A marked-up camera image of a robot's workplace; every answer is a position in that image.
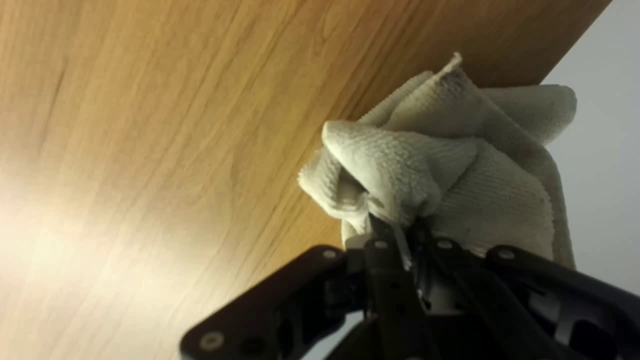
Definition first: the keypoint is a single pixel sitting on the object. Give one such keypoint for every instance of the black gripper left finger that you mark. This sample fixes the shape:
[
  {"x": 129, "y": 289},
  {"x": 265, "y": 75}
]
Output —
[{"x": 310, "y": 298}]

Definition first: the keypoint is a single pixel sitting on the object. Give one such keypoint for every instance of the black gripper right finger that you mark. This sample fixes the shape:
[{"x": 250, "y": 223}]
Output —
[{"x": 512, "y": 305}]

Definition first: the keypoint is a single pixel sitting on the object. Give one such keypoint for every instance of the beige cloth towel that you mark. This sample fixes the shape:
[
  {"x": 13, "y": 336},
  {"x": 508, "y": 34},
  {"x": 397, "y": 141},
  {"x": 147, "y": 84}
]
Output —
[{"x": 470, "y": 163}]

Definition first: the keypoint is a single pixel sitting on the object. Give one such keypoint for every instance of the wooden cabinet door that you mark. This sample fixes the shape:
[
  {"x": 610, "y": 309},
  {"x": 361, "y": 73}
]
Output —
[{"x": 149, "y": 148}]

